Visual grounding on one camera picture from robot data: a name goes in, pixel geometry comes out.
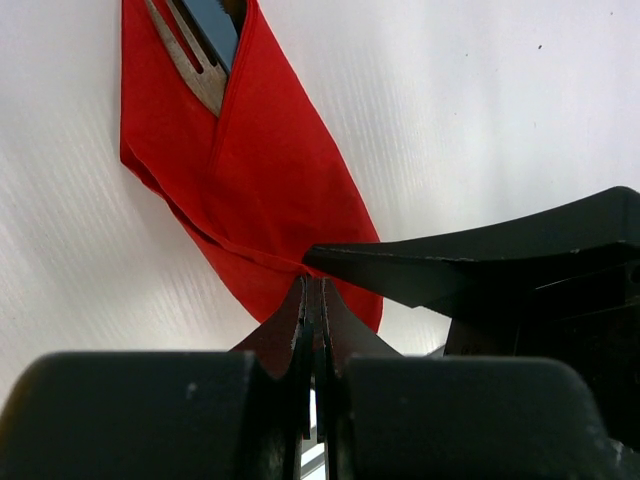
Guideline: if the wooden fork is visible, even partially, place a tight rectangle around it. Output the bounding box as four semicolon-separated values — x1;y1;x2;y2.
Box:
145;1;230;116

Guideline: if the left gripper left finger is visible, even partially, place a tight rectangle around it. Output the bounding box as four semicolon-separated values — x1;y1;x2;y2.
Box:
1;277;312;479

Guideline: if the blue knife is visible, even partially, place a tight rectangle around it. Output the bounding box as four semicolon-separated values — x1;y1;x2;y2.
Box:
183;0;247;75

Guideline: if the aluminium front rail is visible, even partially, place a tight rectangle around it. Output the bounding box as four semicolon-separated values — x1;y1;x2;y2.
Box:
300;390;326;480

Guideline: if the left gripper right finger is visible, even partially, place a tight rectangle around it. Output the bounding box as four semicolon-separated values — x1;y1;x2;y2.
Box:
315;279;639;479

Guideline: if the red paper napkin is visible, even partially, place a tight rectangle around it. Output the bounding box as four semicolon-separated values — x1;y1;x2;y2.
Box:
120;1;378;321

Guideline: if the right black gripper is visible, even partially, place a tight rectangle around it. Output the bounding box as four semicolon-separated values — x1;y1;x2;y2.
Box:
303;186;639;449

